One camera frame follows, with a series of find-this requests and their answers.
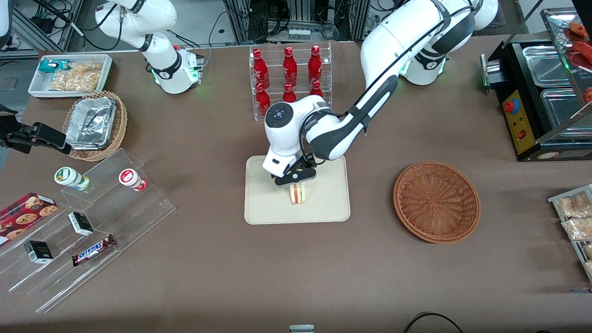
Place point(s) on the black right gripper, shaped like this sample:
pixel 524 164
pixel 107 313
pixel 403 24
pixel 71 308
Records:
pixel 22 136

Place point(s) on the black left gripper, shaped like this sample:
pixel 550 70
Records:
pixel 309 163

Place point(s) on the triangle sandwich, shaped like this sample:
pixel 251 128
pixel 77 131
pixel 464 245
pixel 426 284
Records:
pixel 298 196

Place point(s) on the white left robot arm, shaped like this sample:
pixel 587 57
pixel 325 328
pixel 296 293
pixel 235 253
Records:
pixel 397 41

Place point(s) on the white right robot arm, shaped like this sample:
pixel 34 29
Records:
pixel 162 51

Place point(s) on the beige plastic serving tray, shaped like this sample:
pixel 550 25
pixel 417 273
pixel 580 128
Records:
pixel 268 203

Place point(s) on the light tan wicker basket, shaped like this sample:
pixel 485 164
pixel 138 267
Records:
pixel 119 125

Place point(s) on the brown round wicker basket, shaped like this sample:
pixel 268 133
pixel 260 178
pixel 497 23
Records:
pixel 437 203

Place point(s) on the silver metal snack tray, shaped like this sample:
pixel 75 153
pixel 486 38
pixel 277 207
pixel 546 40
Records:
pixel 578 249

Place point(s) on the green lid drink cup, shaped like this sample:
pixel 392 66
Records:
pixel 69 177

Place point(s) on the stack of foil trays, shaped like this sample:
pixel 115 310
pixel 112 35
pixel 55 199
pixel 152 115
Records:
pixel 90 122

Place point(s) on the white rectangular bin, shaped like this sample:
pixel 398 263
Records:
pixel 39 85

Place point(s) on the clear bag of crackers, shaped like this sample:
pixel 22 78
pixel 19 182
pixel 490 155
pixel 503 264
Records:
pixel 78 77

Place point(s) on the teal snack packet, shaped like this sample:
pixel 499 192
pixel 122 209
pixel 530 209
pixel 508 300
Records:
pixel 52 65

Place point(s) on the red cookie box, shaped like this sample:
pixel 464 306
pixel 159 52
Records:
pixel 25 215

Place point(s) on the red cola bottle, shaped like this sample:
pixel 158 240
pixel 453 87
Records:
pixel 261 97
pixel 316 90
pixel 289 95
pixel 315 67
pixel 260 69
pixel 290 68

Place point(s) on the small black carton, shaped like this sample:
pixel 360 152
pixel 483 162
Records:
pixel 81 224
pixel 39 252

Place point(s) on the red lid drink cup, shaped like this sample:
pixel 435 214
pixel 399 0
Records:
pixel 130 179

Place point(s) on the clear acrylic stepped shelf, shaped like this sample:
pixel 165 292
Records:
pixel 55 282
pixel 138 212

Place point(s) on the Snickers chocolate bar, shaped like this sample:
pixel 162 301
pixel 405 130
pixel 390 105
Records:
pixel 92 250

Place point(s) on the clear acrylic bottle rack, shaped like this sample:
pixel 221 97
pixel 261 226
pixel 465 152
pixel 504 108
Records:
pixel 277 60

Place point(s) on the small grey device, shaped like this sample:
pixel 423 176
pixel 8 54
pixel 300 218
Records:
pixel 301 329

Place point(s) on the row of white connectors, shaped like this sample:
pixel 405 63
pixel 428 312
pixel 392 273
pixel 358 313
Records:
pixel 299 34

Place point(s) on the red emergency stop button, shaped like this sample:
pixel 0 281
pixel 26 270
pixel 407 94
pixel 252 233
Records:
pixel 511 107

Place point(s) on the black hot food display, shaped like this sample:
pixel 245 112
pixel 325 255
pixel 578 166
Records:
pixel 513 69

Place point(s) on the stainless steel pan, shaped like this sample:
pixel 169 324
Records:
pixel 545 64
pixel 562 111

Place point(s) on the clear bag of fried snacks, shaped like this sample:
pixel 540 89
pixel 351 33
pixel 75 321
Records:
pixel 578 229
pixel 576 207

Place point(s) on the red sausage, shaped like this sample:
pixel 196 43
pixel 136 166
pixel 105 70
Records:
pixel 588 95
pixel 579 28
pixel 583 52

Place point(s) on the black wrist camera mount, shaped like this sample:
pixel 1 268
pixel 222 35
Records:
pixel 311 163

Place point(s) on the aluminium frame equipment rack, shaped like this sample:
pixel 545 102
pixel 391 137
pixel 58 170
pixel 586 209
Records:
pixel 300 14

